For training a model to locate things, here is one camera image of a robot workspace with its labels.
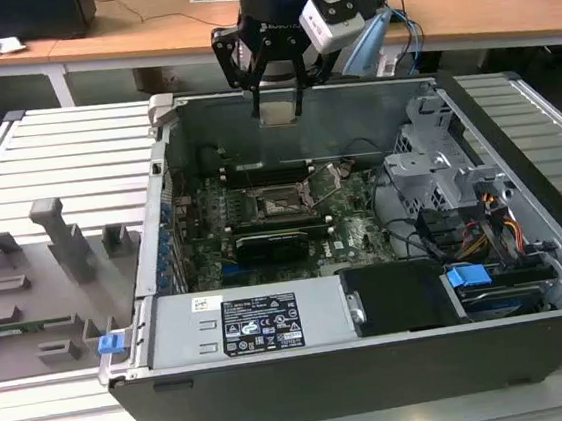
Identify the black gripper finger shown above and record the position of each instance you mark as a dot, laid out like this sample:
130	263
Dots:
232	60
308	73

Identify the silver CPU plate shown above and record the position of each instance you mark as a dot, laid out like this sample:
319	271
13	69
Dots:
277	113

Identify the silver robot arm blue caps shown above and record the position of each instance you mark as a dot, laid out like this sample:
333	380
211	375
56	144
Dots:
369	45

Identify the black RAM slot row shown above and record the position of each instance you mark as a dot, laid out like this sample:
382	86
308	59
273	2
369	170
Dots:
277	171
318	229

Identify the brown cardboard box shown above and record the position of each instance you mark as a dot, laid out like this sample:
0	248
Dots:
157	80

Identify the round coin cell battery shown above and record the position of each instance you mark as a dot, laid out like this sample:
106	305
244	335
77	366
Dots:
345	167

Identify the silver metal drive cage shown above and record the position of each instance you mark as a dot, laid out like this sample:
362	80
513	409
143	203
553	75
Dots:
427	170

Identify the green motherboard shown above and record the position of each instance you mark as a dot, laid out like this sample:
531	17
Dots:
355	243

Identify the black graphics card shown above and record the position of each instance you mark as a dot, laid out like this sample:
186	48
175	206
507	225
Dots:
272	249

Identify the black computer box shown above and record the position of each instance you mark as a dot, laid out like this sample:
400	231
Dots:
14	17

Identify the black plastic shroud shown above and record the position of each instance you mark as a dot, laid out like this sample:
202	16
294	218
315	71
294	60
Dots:
396	299

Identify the hard disk in blue carrier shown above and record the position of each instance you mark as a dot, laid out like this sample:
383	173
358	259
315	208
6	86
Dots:
468	281

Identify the grey power supply unit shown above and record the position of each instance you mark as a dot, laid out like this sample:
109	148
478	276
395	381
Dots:
183	331

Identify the grey parts rack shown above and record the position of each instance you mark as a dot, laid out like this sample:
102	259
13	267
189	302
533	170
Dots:
43	296

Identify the blue case latch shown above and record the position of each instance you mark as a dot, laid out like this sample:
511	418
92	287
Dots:
110	344

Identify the black open PC case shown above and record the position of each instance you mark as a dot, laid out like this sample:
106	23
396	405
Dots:
329	386

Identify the green RAM stick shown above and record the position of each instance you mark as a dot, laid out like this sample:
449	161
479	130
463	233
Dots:
31	325

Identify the white wrist camera black mount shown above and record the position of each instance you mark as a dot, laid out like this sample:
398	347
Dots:
332	29

